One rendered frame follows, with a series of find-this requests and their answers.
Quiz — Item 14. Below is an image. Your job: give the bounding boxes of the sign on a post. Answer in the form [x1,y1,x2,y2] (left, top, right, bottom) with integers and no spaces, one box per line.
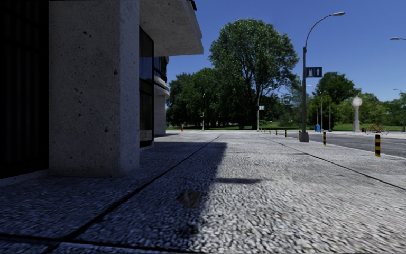
[256,86,273,132]

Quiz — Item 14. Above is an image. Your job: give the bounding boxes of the tree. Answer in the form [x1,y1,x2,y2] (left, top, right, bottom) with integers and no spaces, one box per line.
[208,18,300,131]

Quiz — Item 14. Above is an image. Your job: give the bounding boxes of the white street clock on pillar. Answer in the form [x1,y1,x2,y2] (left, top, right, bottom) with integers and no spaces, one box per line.
[350,96,363,133]

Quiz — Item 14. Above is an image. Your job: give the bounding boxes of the red bicycle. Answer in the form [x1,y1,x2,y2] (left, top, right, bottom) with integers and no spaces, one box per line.
[365,123,390,137]

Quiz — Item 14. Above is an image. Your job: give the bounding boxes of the pale concrete building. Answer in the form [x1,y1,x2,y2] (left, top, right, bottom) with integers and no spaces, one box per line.
[0,0,204,179]

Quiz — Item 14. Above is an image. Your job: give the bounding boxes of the trees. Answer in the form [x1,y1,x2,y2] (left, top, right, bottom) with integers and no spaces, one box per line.
[165,67,406,129]

